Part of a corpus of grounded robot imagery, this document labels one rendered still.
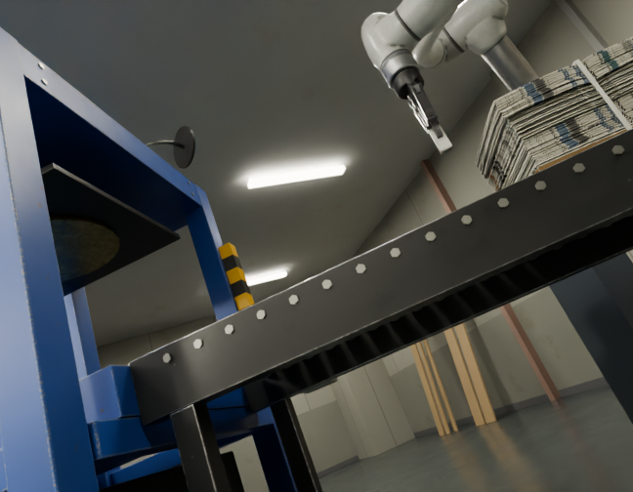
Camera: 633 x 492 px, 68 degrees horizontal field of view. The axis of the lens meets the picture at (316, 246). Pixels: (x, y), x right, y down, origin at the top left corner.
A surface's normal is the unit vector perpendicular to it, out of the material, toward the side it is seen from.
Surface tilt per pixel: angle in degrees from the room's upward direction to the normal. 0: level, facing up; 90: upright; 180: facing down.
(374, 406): 90
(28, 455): 90
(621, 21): 90
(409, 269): 90
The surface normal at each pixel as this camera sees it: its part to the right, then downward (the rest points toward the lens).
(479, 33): -0.21, 0.60
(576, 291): -0.89, 0.19
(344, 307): -0.26, -0.28
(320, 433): 0.29, -0.47
